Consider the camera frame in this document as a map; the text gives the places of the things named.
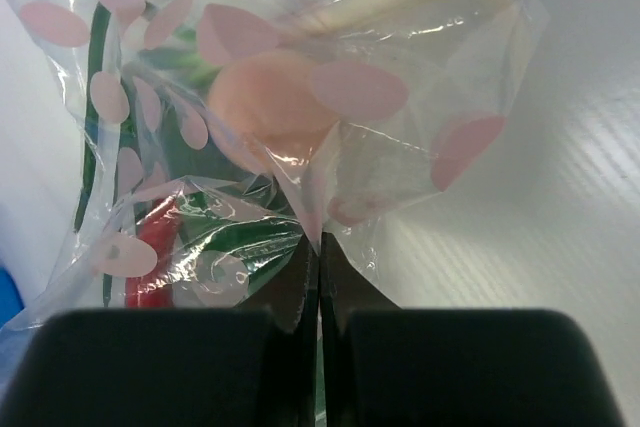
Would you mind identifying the clear zip top bag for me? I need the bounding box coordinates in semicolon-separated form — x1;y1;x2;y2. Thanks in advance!
3;0;545;335

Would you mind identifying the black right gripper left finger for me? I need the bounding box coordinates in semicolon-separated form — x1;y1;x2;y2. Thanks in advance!
1;240;318;426

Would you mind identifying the peach fake radish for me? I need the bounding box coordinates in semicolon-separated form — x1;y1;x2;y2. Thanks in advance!
207;49;339;175

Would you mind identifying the green fake cucumber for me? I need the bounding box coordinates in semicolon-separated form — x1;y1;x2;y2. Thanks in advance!
160;118;302;307

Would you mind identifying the red fake pepper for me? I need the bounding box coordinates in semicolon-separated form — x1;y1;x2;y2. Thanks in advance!
124;195;181;308

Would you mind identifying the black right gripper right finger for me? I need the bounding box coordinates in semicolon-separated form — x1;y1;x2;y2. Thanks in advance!
319;234;624;426

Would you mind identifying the blue plastic bin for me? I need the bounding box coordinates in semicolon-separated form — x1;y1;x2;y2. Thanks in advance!
0;266;24;327

